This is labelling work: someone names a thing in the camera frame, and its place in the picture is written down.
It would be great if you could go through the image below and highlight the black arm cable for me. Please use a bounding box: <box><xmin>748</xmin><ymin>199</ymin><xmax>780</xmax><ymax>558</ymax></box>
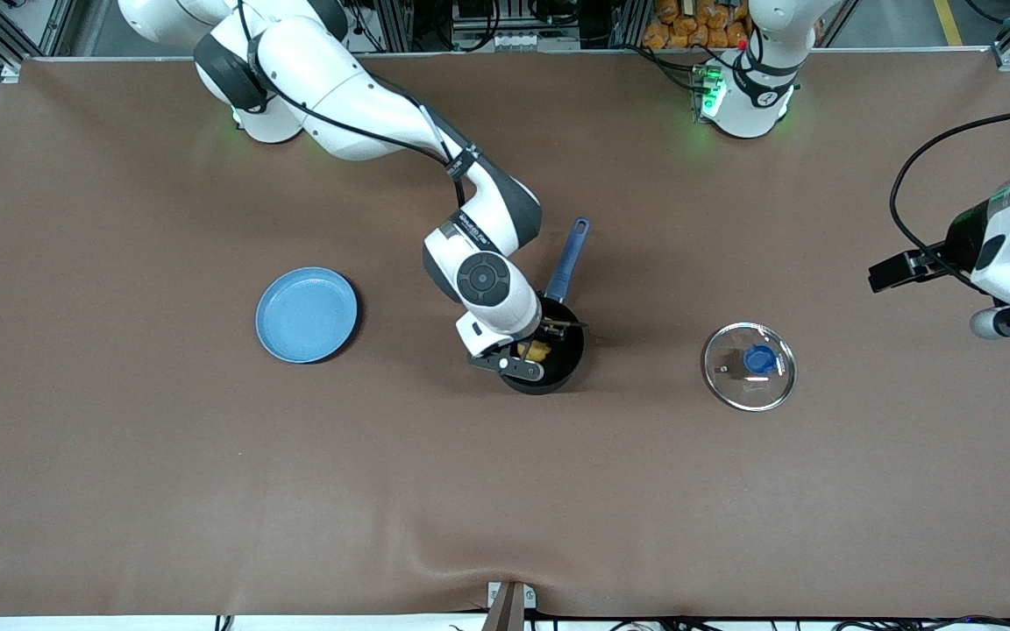
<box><xmin>238</xmin><ymin>0</ymin><xmax>481</xmax><ymax>207</ymax></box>
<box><xmin>889</xmin><ymin>105</ymin><xmax>1010</xmax><ymax>292</ymax></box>

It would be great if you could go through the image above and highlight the white power strip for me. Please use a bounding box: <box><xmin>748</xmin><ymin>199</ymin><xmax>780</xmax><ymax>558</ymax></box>
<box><xmin>459</xmin><ymin>31</ymin><xmax>560</xmax><ymax>52</ymax></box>

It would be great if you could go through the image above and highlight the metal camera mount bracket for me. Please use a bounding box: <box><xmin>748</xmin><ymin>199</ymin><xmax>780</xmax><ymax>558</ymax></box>
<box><xmin>487</xmin><ymin>580</ymin><xmax>537</xmax><ymax>631</ymax></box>

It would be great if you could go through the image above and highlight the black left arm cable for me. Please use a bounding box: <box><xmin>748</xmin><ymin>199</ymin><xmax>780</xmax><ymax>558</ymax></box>
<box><xmin>889</xmin><ymin>105</ymin><xmax>1010</xmax><ymax>292</ymax></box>

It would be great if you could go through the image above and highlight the black pot blue handle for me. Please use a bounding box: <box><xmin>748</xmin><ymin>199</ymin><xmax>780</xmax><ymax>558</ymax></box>
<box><xmin>496</xmin><ymin>217</ymin><xmax>591</xmax><ymax>395</ymax></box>

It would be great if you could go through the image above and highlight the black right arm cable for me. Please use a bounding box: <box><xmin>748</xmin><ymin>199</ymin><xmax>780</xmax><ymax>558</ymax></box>
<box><xmin>238</xmin><ymin>0</ymin><xmax>481</xmax><ymax>207</ymax></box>

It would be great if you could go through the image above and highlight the glass lid blue knob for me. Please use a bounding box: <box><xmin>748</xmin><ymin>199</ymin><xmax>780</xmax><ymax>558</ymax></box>
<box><xmin>702</xmin><ymin>322</ymin><xmax>798</xmax><ymax>412</ymax></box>

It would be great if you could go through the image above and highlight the blue round plate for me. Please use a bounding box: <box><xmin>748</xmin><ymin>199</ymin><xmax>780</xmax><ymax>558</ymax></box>
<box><xmin>255</xmin><ymin>266</ymin><xmax>359</xmax><ymax>365</ymax></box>

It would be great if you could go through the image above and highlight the brown table cover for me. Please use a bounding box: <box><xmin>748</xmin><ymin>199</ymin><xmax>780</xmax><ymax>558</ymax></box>
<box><xmin>0</xmin><ymin>48</ymin><xmax>1010</xmax><ymax>620</ymax></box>

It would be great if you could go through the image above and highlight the bag of orange items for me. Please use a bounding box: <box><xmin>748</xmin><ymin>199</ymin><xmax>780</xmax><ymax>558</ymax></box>
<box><xmin>643</xmin><ymin>0</ymin><xmax>751</xmax><ymax>50</ymax></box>

